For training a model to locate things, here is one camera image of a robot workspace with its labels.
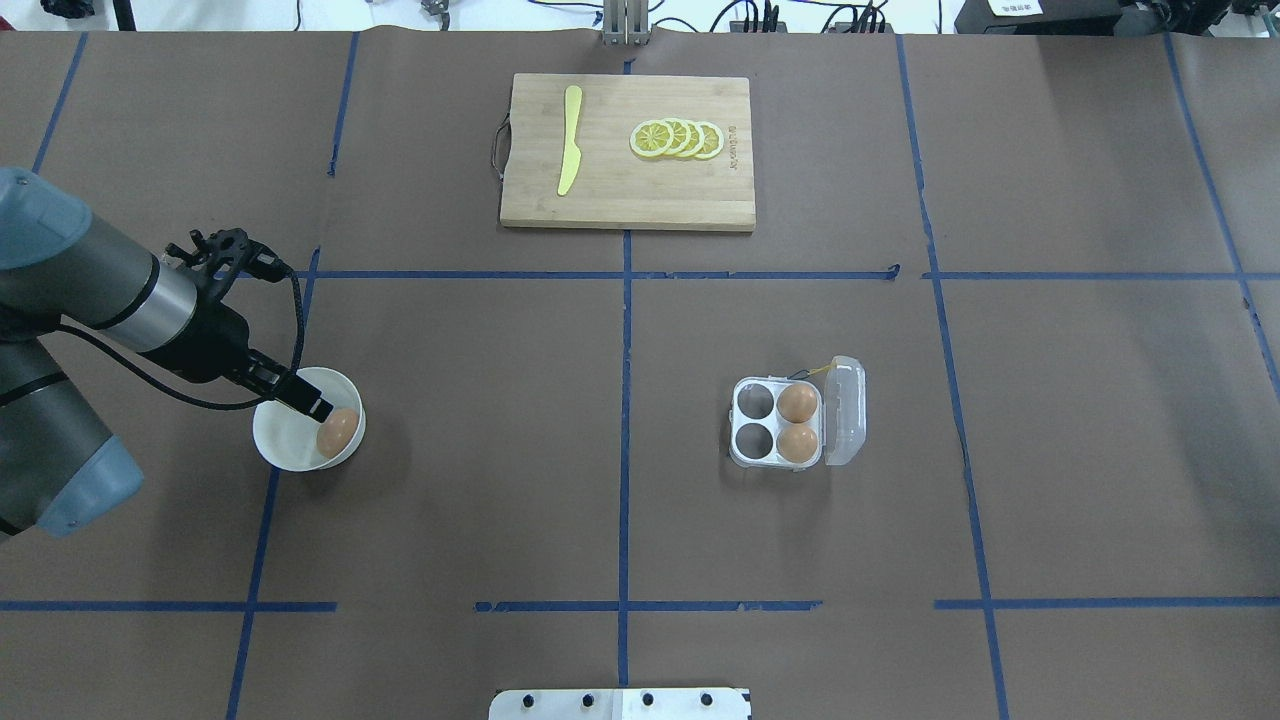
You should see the clear plastic egg box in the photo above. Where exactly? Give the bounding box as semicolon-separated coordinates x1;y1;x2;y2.
727;355;869;471

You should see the brown egg in box near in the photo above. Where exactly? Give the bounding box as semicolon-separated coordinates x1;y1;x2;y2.
776;424;820;465

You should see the bamboo cutting board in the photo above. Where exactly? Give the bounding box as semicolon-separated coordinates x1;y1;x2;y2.
500;73;756;233

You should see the brown egg from bowl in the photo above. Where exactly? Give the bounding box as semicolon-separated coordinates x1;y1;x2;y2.
315;407;360;459

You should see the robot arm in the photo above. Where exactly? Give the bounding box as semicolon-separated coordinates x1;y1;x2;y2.
1;167;334;538

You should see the aluminium frame post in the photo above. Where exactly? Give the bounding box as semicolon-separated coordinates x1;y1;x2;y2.
600;0;652;47

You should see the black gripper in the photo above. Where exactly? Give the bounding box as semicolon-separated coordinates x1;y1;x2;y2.
168;292;334;421

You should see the lemon slice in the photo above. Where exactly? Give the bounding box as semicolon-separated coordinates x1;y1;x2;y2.
691;120;724;160
660;117;694;156
628;120;676;158
673;120;705;158

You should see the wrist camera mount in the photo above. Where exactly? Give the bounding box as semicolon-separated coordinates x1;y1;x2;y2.
160;228;292;286

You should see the brown egg in box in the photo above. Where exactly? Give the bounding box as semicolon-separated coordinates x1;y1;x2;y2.
776;424;820;465
776;382;820;424

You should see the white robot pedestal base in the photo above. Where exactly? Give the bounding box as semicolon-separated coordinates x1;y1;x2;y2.
488;687;753;719

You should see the lemon slice front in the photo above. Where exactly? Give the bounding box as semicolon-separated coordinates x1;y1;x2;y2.
628;120;676;158

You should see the yellow plastic knife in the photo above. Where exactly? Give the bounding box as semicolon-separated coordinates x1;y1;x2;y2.
556;85;584;197

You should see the white bowl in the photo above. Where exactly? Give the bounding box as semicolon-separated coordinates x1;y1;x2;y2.
252;366;367;471

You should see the brown egg in box far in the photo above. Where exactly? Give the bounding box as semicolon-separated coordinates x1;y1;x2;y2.
776;382;820;424

